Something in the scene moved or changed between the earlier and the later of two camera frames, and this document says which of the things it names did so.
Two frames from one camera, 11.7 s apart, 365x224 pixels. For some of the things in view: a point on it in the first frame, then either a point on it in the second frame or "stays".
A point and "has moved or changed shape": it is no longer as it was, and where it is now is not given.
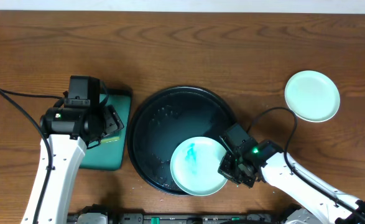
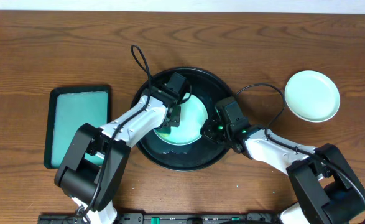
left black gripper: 113,121 → 175,116
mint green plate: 194,166 → 193,123
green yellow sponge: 110,140 has moved or changed shape
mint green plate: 311,96 stays
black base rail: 180,218 stays
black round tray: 163,121 → 198,155
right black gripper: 229,168 → 212,131
